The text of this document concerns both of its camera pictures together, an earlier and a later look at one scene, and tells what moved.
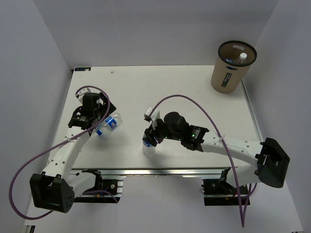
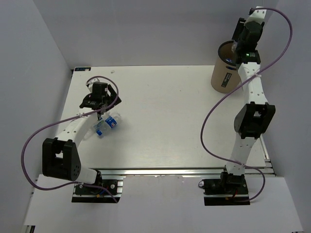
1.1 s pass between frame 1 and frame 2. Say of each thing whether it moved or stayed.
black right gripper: moved
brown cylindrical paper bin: stayed
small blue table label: stayed
